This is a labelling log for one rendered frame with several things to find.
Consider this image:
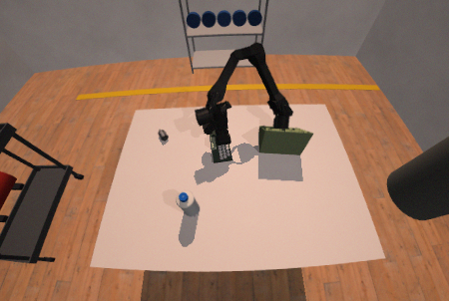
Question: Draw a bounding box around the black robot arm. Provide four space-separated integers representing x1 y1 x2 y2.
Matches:
195 43 293 135

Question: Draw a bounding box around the grey bottle with blue cap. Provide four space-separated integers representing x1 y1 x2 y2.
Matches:
176 190 200 217

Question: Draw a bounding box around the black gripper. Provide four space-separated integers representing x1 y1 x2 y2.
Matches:
215 118 231 146

